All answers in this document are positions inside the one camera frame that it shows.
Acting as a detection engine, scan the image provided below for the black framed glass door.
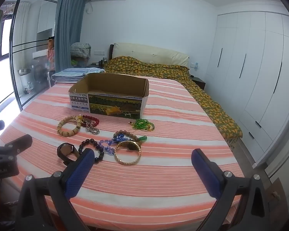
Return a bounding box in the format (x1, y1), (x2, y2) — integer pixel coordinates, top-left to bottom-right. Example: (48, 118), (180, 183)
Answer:
(0, 0), (63, 112)

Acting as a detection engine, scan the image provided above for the grey washing machine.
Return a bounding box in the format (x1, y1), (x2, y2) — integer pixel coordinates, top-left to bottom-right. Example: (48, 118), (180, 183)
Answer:
(32, 58), (51, 85)

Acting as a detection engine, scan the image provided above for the orange striped bed sheet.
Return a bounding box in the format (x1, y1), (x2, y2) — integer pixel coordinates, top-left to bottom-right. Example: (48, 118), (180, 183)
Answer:
(0, 78), (245, 224)

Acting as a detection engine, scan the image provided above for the silver metal ring clump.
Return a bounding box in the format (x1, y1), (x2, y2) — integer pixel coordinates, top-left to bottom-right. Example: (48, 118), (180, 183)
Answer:
(85, 121), (100, 135)

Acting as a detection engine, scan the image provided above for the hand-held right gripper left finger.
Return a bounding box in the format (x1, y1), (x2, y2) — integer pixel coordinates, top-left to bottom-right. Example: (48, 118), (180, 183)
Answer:
(14, 148), (95, 231)

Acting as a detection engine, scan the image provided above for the checked cloth pile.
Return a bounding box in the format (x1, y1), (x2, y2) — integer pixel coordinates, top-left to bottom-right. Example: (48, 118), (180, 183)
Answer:
(70, 43), (91, 59)

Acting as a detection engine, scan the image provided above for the red bead bracelet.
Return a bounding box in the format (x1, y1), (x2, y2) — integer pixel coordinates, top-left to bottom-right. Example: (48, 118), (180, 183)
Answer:
(81, 115), (100, 128)

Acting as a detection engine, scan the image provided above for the flat brown cardboard sheet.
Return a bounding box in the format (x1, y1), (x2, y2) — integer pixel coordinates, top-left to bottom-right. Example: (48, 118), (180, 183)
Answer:
(265, 177), (289, 222)

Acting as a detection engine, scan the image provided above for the dark bead bracelet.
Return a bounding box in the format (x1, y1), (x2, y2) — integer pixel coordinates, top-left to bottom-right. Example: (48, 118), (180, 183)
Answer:
(78, 138), (105, 163)

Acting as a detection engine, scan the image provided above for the green bead bracelet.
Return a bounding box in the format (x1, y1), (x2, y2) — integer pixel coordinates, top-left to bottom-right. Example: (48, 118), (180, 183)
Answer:
(129, 119), (155, 132)

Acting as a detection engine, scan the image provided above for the light wooden bead bracelet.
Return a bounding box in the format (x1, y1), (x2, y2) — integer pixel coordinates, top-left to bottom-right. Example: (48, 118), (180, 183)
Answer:
(57, 115), (83, 137)

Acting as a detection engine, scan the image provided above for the white wardrobe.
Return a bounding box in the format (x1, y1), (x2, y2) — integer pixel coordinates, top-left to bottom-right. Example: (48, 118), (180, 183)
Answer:
(206, 12), (289, 170)

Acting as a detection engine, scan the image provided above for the cream pillow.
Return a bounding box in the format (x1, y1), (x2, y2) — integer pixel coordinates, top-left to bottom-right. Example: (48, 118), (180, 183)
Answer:
(109, 43), (190, 69)

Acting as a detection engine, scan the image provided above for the folded blue striped blanket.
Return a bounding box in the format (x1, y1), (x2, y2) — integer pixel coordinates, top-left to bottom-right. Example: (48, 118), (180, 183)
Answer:
(51, 67), (106, 82)

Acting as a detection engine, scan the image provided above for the gold bangle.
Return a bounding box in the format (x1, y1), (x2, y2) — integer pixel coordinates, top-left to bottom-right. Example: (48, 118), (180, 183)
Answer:
(114, 141), (142, 166)

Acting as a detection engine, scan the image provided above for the orange patterned hanging cloth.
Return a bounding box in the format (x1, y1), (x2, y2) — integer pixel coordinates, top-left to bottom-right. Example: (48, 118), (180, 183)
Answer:
(47, 36), (55, 71)

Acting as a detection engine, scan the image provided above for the blue-grey curtain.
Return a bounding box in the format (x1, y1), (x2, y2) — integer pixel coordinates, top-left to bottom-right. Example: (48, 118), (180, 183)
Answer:
(54, 0), (87, 71)

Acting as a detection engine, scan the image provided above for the cardboard box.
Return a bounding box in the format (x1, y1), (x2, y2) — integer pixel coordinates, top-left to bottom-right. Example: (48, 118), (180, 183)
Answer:
(68, 73), (150, 119)

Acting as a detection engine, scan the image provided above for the black wristwatch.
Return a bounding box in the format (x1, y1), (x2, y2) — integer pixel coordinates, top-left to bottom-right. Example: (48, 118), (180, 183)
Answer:
(57, 143), (80, 166)

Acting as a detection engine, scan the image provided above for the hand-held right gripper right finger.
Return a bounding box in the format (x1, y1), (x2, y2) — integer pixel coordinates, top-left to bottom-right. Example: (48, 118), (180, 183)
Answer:
(191, 148), (271, 231)

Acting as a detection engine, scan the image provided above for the blue crystal bracelet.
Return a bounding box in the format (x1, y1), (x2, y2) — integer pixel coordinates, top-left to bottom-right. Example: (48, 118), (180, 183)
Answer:
(98, 132), (126, 156)

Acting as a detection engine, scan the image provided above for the yellow floral quilt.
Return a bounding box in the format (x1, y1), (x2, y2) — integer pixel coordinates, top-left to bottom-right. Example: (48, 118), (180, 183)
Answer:
(103, 56), (243, 139)

